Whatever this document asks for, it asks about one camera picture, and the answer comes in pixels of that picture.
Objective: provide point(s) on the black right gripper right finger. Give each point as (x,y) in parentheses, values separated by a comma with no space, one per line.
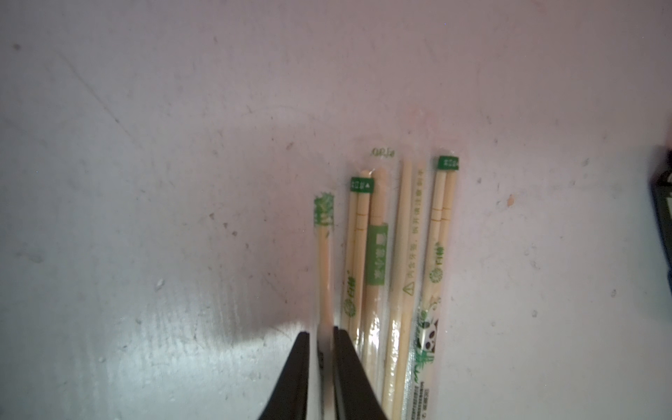
(354,396)

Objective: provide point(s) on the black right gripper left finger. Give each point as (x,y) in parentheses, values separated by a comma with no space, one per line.
(289,399)

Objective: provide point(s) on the plain chopsticks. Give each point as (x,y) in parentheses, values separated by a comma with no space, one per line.
(404,278)

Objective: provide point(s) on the green top chopsticks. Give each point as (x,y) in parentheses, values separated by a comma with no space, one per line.
(361,188)

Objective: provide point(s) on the green band chopsticks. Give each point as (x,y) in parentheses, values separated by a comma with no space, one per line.
(375,274)

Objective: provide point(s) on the panda print chopsticks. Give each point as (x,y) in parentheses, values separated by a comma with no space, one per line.
(427,322)

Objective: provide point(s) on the green leaf chopstick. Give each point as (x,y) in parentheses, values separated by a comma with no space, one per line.
(323,222)

